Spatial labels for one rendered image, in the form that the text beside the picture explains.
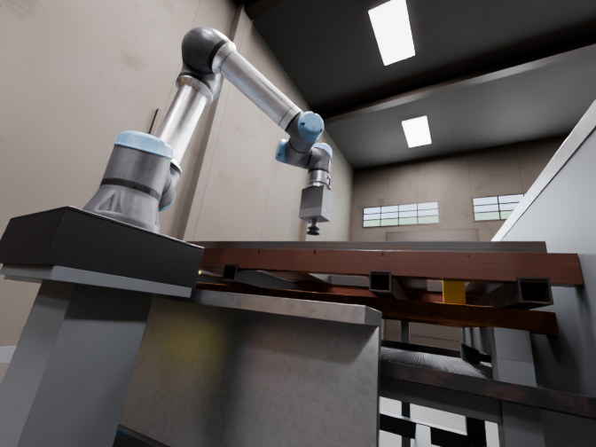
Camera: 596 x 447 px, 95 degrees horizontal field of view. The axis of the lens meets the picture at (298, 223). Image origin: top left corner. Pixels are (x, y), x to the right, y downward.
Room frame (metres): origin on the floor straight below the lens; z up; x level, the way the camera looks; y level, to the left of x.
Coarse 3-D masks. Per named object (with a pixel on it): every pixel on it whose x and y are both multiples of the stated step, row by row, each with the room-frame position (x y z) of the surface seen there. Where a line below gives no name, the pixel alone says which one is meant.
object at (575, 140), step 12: (588, 120) 0.38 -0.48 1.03; (576, 132) 0.42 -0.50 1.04; (588, 132) 0.39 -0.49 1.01; (564, 144) 0.46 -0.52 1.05; (576, 144) 0.42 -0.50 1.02; (564, 156) 0.47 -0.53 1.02; (552, 168) 0.53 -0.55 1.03; (540, 180) 0.59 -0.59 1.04; (528, 192) 0.67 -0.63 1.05; (540, 192) 0.61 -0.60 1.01; (528, 204) 0.69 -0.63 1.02; (516, 216) 0.79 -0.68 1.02; (504, 228) 0.93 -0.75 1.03; (492, 240) 1.10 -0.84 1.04
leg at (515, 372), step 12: (492, 360) 0.64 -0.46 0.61; (504, 360) 0.60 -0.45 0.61; (492, 372) 0.66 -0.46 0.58; (504, 372) 0.60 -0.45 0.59; (516, 372) 0.59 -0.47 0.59; (528, 372) 0.58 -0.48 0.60; (528, 384) 0.58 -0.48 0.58; (504, 408) 0.60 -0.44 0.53; (516, 408) 0.59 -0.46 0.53; (528, 408) 0.58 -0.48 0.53; (504, 420) 0.60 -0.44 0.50; (516, 420) 0.59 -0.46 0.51; (528, 420) 0.59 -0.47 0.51; (540, 420) 0.58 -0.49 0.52; (504, 432) 0.60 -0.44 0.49; (516, 432) 0.59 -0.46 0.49; (528, 432) 0.59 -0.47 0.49; (540, 432) 0.58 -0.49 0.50; (504, 444) 0.61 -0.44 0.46; (516, 444) 0.60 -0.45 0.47; (528, 444) 0.59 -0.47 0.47; (540, 444) 0.58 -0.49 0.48
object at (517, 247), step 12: (468, 252) 0.61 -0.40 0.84; (516, 252) 0.57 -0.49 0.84; (528, 252) 0.56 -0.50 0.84; (540, 252) 0.55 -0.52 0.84; (216, 276) 1.74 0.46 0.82; (276, 276) 1.57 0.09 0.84; (288, 276) 1.31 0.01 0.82; (300, 276) 1.25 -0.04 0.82; (312, 276) 1.20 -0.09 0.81; (324, 276) 1.34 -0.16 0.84; (336, 276) 1.42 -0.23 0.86; (348, 276) 1.39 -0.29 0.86; (408, 288) 1.23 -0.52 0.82; (420, 288) 1.18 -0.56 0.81; (432, 288) 1.21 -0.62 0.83; (468, 288) 1.02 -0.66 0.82; (480, 288) 0.99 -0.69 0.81; (492, 288) 0.96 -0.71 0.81
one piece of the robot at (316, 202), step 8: (312, 184) 0.80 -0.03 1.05; (320, 184) 0.80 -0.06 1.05; (328, 184) 0.80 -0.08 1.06; (304, 192) 0.83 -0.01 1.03; (312, 192) 0.81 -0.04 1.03; (320, 192) 0.79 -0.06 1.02; (328, 192) 0.81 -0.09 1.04; (304, 200) 0.82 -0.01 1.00; (312, 200) 0.81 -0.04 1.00; (320, 200) 0.79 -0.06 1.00; (328, 200) 0.82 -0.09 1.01; (304, 208) 0.82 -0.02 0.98; (312, 208) 0.80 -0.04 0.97; (320, 208) 0.79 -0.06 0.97; (328, 208) 0.82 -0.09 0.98; (304, 216) 0.82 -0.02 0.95; (312, 216) 0.81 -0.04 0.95; (320, 216) 0.80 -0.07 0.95; (328, 216) 0.82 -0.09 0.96; (312, 224) 0.83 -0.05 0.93
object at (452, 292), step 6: (444, 282) 0.74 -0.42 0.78; (450, 282) 0.74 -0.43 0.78; (456, 282) 0.73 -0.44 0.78; (462, 282) 0.73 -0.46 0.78; (444, 288) 0.75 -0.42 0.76; (450, 288) 0.74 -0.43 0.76; (456, 288) 0.73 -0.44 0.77; (462, 288) 0.73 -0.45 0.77; (444, 294) 0.75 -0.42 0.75; (450, 294) 0.74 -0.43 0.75; (456, 294) 0.73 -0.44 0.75; (462, 294) 0.73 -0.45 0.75; (444, 300) 0.75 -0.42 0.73; (450, 300) 0.74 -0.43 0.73; (456, 300) 0.73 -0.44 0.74; (462, 300) 0.73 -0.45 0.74
